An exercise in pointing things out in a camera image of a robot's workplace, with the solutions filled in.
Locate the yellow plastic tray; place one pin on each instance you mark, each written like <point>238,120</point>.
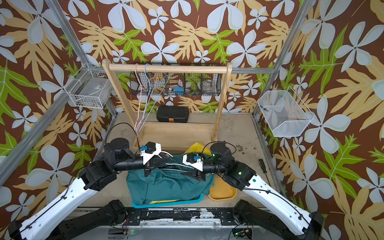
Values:
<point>221,191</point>

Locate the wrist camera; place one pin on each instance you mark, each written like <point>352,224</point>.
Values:
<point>149,150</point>
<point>193,160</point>

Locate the white wire basket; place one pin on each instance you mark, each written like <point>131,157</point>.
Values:
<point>89,87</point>
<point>285,113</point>

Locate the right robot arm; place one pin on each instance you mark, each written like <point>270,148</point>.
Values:
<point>282,217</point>

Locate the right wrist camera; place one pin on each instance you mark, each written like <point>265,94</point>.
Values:
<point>193,160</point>

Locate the teal plastic basket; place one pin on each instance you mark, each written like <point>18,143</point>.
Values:
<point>158,204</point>

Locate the green shorts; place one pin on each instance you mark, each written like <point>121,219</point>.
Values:
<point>165,185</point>

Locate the white wire hanger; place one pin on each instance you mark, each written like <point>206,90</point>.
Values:
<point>172,163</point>

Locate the black handled screwdriver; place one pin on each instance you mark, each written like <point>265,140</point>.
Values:
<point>264,169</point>

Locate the black mounting rail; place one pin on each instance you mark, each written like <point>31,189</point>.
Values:
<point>219,216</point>

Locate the black tool case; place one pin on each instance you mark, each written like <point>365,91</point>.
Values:
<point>173,114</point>

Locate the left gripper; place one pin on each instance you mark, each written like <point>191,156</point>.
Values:
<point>154,163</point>

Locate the pink wire hanger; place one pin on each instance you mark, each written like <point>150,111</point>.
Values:
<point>138,96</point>

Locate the black mesh basket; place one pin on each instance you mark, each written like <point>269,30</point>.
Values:
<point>175,84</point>

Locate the white wire basket right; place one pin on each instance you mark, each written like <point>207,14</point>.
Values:
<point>285,113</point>

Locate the white wire basket left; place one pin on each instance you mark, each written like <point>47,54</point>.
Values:
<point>89,87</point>

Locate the wooden clothes rack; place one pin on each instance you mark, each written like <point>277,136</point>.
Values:
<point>171,136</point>

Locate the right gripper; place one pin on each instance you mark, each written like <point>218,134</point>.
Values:
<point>195,175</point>

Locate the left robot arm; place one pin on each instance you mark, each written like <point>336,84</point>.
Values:
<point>50,222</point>

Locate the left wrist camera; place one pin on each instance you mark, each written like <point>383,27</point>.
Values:
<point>149,150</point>

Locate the yellow shorts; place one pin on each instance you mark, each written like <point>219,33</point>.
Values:
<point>198,148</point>

